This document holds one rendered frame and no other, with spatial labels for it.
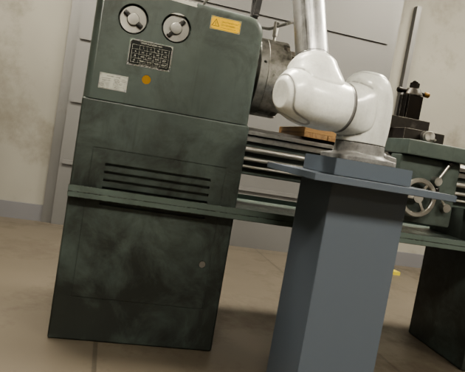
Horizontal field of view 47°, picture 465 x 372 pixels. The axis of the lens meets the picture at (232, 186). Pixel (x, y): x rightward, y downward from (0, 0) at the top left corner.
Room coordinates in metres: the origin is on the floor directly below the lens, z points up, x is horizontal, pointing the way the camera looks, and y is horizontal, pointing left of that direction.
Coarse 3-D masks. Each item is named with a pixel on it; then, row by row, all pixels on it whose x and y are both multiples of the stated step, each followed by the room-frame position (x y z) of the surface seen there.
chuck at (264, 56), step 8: (264, 40) 2.15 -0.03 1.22; (264, 48) 2.10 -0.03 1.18; (264, 56) 2.08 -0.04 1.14; (264, 64) 2.07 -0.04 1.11; (256, 72) 2.11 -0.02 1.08; (264, 72) 2.07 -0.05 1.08; (256, 80) 2.09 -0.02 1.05; (264, 80) 2.07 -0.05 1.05; (256, 88) 2.08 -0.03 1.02; (264, 88) 2.08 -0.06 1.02; (256, 96) 2.10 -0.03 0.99; (256, 104) 2.13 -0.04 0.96
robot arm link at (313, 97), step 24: (312, 0) 1.64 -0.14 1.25; (312, 24) 1.61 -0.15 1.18; (312, 48) 1.58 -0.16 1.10; (288, 72) 1.52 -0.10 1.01; (312, 72) 1.51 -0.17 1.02; (336, 72) 1.55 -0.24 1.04; (288, 96) 1.49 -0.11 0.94; (312, 96) 1.49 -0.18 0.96; (336, 96) 1.52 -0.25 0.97; (312, 120) 1.53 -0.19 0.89; (336, 120) 1.54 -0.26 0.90
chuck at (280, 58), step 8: (272, 40) 2.18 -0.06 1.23; (272, 48) 2.11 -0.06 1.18; (280, 48) 2.13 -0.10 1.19; (272, 56) 2.09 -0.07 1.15; (280, 56) 2.10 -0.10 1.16; (288, 56) 2.11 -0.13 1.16; (272, 64) 2.08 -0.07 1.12; (280, 64) 2.09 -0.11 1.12; (288, 64) 2.10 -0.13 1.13; (272, 72) 2.08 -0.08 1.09; (280, 72) 2.08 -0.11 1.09; (272, 80) 2.08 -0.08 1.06; (272, 88) 2.09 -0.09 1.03; (264, 96) 2.10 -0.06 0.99; (264, 104) 2.13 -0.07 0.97; (272, 104) 2.13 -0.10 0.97; (256, 112) 2.18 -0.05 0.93; (264, 112) 2.17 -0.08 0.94
